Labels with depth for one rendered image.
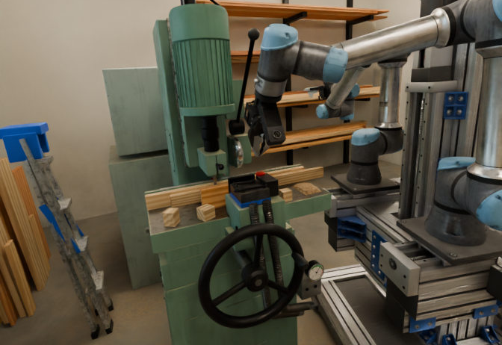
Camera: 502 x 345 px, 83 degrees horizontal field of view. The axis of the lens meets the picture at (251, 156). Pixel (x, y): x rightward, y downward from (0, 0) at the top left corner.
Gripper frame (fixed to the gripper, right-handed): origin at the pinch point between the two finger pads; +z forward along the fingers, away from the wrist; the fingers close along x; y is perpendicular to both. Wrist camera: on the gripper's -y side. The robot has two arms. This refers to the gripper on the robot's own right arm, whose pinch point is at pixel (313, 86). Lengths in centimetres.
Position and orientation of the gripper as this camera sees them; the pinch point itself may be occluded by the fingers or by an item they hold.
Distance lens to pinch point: 186.1
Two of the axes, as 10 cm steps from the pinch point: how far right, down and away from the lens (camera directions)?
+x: 8.9, -2.9, 3.4
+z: -4.1, -2.1, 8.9
